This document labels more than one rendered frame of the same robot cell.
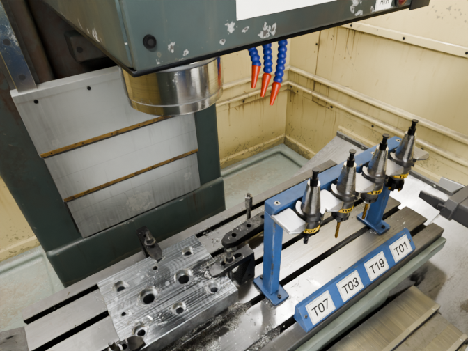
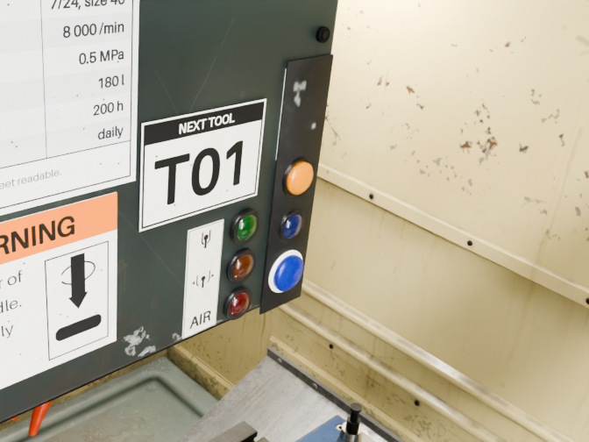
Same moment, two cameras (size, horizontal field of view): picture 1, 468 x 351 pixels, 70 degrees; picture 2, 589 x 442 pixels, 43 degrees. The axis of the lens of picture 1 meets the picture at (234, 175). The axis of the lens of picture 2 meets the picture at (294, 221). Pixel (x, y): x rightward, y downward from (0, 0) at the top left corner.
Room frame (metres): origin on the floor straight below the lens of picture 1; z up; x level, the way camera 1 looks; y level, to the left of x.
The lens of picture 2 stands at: (0.02, -0.13, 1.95)
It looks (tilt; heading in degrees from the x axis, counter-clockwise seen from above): 27 degrees down; 344
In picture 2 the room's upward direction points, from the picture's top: 7 degrees clockwise
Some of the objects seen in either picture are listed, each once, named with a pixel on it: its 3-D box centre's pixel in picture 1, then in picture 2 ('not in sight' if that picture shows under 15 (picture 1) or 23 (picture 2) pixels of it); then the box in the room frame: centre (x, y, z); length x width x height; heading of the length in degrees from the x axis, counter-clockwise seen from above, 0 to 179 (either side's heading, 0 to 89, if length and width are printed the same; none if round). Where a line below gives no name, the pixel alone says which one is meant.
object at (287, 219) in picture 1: (290, 221); not in sight; (0.50, -0.12, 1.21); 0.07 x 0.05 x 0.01; 32
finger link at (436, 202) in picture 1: (430, 200); not in sight; (0.58, -0.46, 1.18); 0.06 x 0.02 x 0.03; 32
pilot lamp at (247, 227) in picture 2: not in sight; (245, 227); (0.48, -0.23, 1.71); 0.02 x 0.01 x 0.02; 122
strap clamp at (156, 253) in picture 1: (151, 248); not in sight; (0.65, 0.25, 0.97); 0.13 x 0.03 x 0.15; 32
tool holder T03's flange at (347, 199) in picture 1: (344, 191); not in sight; (0.59, -0.26, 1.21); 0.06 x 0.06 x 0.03
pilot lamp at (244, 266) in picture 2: not in sight; (242, 266); (0.48, -0.23, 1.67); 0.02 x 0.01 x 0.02; 122
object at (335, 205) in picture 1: (327, 201); not in sight; (0.56, -0.21, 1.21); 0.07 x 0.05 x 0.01; 32
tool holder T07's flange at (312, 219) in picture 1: (310, 211); not in sight; (0.53, -0.16, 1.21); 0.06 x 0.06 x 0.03
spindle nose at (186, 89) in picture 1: (170, 58); not in sight; (0.53, 0.09, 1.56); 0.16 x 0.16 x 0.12
